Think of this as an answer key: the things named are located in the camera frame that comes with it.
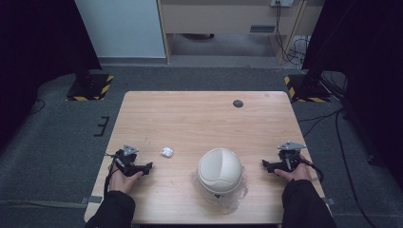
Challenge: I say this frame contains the hand-held gripper cable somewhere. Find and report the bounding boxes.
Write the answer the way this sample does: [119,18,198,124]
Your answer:
[299,157,325,184]
[103,152,121,198]

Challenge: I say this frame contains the light wooden desk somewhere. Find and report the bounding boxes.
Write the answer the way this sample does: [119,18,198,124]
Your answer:
[157,0,326,67]

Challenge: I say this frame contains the black hanging power cables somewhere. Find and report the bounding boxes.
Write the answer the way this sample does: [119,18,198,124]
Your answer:
[275,1,306,66]

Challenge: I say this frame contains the black striped stand base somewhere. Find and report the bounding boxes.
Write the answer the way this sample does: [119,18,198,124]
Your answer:
[283,67,333,104]
[65,72,115,103]

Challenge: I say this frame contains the person's right hand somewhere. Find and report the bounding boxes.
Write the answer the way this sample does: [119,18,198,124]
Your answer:
[274,154,314,183]

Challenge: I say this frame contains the left hand-held gripper cable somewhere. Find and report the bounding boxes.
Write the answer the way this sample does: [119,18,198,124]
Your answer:
[103,152,121,198]

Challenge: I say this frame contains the black curtain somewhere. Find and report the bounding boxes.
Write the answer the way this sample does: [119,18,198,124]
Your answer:
[301,0,403,191]
[0,0,103,151]

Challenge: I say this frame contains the thin black floor cable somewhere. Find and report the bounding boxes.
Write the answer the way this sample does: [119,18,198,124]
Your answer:
[28,98,47,116]

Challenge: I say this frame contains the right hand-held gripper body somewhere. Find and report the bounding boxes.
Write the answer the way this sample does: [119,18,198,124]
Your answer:
[276,141,307,173]

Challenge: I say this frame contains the clear plastic bin bag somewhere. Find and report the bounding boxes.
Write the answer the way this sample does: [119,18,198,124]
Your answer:
[190,163,249,213]

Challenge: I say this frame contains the grey wall power outlet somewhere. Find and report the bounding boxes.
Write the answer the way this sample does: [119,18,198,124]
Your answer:
[270,0,296,9]

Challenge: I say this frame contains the crumpled white paper ball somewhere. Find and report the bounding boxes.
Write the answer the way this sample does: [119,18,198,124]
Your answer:
[160,146,175,159]

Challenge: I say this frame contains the long black floor cable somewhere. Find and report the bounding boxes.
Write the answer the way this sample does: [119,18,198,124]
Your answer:
[334,106,379,228]

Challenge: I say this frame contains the person's left hand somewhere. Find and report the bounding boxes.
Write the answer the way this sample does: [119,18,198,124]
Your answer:
[108,162,144,195]

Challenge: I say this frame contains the right hand-held gripper cable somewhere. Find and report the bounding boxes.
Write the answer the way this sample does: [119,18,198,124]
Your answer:
[299,157,325,184]

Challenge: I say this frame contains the white cabinet panel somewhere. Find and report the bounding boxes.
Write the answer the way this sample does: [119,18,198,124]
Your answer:
[74,0,167,59]

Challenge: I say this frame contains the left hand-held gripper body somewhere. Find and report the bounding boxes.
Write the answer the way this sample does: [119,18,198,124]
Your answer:
[113,144,141,175]

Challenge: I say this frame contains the white cable bundle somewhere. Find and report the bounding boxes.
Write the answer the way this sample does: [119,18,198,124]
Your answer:
[292,35,312,73]

